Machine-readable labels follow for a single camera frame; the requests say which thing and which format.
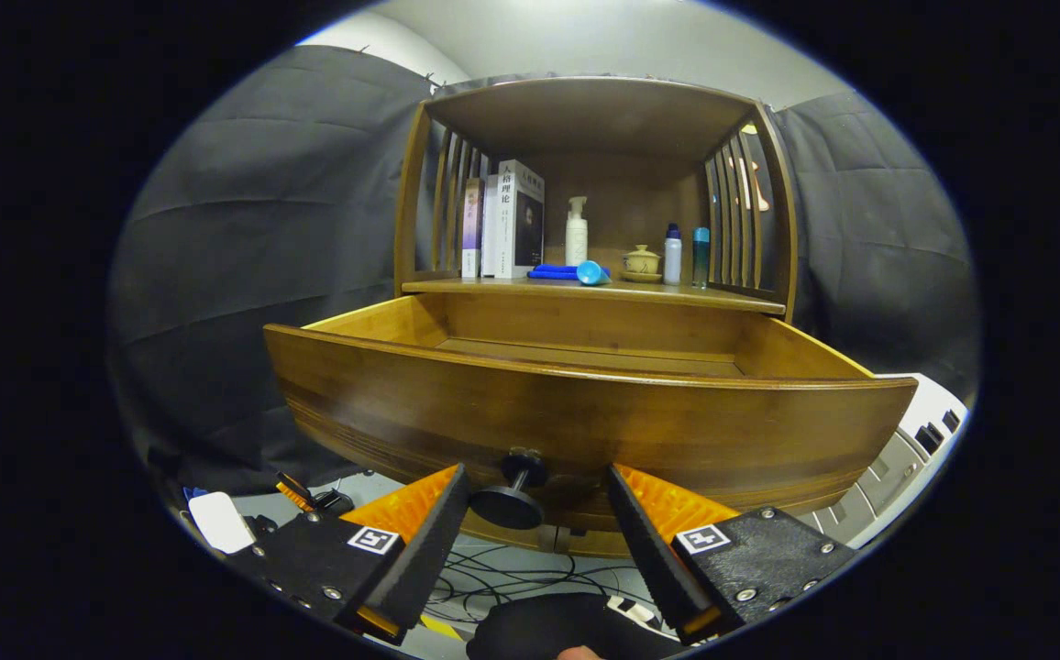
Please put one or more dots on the person's dark clothing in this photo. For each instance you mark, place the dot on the person's dark clothing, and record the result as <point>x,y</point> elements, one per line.
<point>567,619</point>

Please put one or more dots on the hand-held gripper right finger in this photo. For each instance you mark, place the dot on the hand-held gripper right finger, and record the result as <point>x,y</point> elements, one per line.
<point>654,550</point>

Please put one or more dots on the purple book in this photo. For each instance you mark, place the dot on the purple book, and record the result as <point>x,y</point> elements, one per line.
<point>471,229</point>

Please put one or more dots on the black backdrop cloth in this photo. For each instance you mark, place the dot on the black backdrop cloth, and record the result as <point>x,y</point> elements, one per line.
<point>246,275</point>

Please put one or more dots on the white bottle with blue cap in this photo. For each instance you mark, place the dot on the white bottle with blue cap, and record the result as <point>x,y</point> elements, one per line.
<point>672,257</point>

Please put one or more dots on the white portrait book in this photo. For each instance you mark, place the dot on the white portrait book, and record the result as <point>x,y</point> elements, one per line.
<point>521,220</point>

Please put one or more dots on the wooden cabinet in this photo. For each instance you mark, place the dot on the wooden cabinet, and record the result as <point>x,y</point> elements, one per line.
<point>622,197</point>

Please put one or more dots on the wooden drawer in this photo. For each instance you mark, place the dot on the wooden drawer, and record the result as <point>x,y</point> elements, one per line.
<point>585,422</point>

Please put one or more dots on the yellow lidded teacup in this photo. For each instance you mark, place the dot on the yellow lidded teacup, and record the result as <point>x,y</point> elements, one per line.
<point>642,262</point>

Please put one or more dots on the teal bottle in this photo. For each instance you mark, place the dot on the teal bottle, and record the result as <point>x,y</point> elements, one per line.
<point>701,257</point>

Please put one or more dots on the white filing cabinet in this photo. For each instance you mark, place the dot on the white filing cabinet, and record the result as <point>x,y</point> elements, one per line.
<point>915,403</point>

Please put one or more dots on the wooden countertop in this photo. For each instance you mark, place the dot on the wooden countertop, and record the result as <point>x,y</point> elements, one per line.
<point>677,293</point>

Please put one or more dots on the black drawer knob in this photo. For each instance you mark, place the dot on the black drawer knob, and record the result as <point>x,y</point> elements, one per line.
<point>507,506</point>

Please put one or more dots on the white pump bottle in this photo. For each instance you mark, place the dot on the white pump bottle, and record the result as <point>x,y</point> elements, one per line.
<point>576,243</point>

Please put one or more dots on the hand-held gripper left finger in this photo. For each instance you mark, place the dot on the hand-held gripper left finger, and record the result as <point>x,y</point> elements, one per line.
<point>429,550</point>

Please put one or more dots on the yellow saucer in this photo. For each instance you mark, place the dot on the yellow saucer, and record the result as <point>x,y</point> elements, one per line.
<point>642,278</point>

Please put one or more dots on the white and blue tube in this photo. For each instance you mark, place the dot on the white and blue tube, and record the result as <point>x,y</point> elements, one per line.
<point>591,272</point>

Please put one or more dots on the blue folded cloth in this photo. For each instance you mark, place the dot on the blue folded cloth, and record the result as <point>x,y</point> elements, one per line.
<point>553,271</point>

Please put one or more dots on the white flat device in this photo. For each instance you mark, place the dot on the white flat device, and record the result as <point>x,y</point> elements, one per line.
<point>221,521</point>

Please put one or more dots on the white power strip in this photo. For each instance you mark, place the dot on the white power strip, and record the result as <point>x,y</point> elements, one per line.
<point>633,608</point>

